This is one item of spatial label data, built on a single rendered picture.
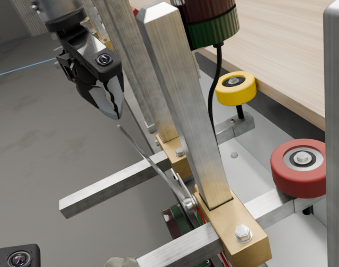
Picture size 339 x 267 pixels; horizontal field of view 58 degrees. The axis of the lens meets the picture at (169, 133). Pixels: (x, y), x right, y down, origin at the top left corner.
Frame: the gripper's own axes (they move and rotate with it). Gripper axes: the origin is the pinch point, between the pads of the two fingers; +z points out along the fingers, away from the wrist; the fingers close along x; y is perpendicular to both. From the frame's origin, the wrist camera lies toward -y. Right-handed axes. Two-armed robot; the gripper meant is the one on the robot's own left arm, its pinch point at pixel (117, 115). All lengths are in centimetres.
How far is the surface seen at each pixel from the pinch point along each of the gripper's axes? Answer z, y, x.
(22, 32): 78, 711, -126
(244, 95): 2.9, -16.3, -18.7
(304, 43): 1.9, -16.5, -38.5
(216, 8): -20.2, -31.5, -2.0
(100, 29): 5, 89, -41
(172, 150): 9.2, -8.3, -4.2
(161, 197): 92, 64, -23
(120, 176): 10.2, -3.3, 6.4
